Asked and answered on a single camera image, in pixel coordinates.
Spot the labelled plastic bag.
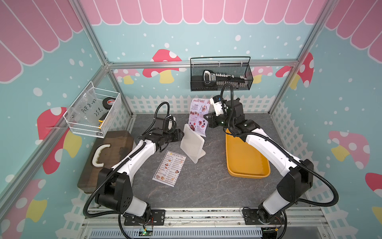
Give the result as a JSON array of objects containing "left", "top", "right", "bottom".
[{"left": 70, "top": 89, "right": 104, "bottom": 126}]

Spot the yellow plastic tray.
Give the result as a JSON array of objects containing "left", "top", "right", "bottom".
[{"left": 225, "top": 134, "right": 271, "bottom": 179}]

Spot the clear wall-mounted bin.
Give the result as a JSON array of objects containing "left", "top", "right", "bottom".
[{"left": 63, "top": 82, "right": 126, "bottom": 138}]

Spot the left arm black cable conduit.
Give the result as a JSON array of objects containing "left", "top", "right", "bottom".
[{"left": 83, "top": 101, "right": 171, "bottom": 239}]

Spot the yellow-header old menu sheet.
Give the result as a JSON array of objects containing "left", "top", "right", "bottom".
[{"left": 152, "top": 151, "right": 187, "bottom": 187}]

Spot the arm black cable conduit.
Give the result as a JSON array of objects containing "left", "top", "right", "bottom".
[
  {"left": 83, "top": 101, "right": 171, "bottom": 239},
  {"left": 219, "top": 83, "right": 340, "bottom": 207}
]

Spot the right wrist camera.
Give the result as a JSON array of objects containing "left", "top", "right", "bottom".
[{"left": 210, "top": 95, "right": 224, "bottom": 116}]

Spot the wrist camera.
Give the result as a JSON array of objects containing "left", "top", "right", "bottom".
[
  {"left": 210, "top": 95, "right": 224, "bottom": 116},
  {"left": 168, "top": 115, "right": 177, "bottom": 131}
]

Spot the yellow black utility knife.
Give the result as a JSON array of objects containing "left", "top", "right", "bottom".
[{"left": 98, "top": 113, "right": 108, "bottom": 129}]

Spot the brown toolbox with white handle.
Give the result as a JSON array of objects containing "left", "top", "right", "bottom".
[{"left": 77, "top": 130, "right": 134, "bottom": 194}]

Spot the black wire mesh basket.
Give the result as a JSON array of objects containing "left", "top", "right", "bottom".
[{"left": 190, "top": 56, "right": 253, "bottom": 92}]

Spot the black tape roll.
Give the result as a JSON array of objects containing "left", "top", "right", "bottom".
[{"left": 102, "top": 97, "right": 116, "bottom": 110}]

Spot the red special menu sheet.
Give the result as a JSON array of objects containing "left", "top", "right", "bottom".
[{"left": 188, "top": 98, "right": 210, "bottom": 137}]

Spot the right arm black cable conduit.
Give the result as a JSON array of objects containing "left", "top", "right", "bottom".
[{"left": 219, "top": 83, "right": 340, "bottom": 207}]

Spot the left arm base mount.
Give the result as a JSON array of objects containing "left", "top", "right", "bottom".
[{"left": 123, "top": 209, "right": 166, "bottom": 226}]

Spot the socket set in basket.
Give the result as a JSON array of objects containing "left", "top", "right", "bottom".
[{"left": 202, "top": 70, "right": 247, "bottom": 89}]

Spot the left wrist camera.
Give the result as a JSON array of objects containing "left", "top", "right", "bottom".
[{"left": 168, "top": 115, "right": 177, "bottom": 131}]

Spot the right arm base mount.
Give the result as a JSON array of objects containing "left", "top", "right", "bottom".
[{"left": 242, "top": 207, "right": 286, "bottom": 226}]

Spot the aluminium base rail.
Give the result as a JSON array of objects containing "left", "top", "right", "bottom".
[{"left": 80, "top": 207, "right": 329, "bottom": 231}]

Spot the white acrylic menu holder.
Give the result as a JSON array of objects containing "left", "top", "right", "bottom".
[{"left": 180, "top": 124, "right": 206, "bottom": 164}]

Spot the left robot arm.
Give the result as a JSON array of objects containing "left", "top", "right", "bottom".
[{"left": 92, "top": 115, "right": 184, "bottom": 222}]

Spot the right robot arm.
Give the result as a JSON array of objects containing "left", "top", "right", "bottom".
[{"left": 204, "top": 96, "right": 313, "bottom": 223}]

